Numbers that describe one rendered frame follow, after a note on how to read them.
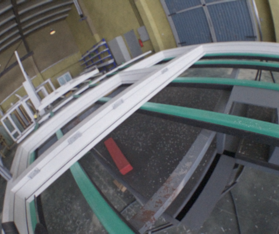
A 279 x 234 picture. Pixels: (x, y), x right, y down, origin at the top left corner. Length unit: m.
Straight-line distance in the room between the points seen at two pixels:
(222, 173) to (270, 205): 0.74
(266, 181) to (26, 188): 1.47
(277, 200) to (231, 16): 5.88
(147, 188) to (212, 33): 6.19
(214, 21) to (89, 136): 6.20
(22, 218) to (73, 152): 0.29
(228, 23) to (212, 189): 6.00
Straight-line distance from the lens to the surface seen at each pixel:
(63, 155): 0.45
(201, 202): 0.55
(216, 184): 0.58
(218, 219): 1.11
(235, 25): 6.17
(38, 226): 0.30
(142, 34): 8.21
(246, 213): 1.16
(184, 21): 6.80
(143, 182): 0.60
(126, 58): 9.68
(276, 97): 0.51
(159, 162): 0.64
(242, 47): 1.07
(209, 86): 0.59
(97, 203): 0.30
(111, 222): 0.27
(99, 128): 0.45
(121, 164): 0.66
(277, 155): 0.60
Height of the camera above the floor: 1.09
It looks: 30 degrees down
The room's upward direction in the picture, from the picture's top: 24 degrees counter-clockwise
